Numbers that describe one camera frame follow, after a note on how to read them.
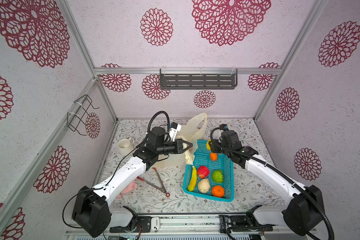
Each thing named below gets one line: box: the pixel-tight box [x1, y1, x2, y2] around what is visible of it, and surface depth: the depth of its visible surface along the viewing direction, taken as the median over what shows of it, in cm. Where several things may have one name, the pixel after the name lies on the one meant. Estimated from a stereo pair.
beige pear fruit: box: [197, 178, 211, 194], surface depth 83 cm
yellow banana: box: [188, 166, 198, 192], surface depth 89 cm
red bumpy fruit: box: [197, 165, 210, 179], surface depth 88 cm
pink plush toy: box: [117, 180, 138, 199], surface depth 81 cm
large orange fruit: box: [212, 185, 225, 198], surface depth 82 cm
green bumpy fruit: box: [212, 169, 224, 184], surface depth 86 cm
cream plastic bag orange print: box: [157, 113, 208, 168], surface depth 84 cm
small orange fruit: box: [210, 152, 218, 161], surface depth 97 cm
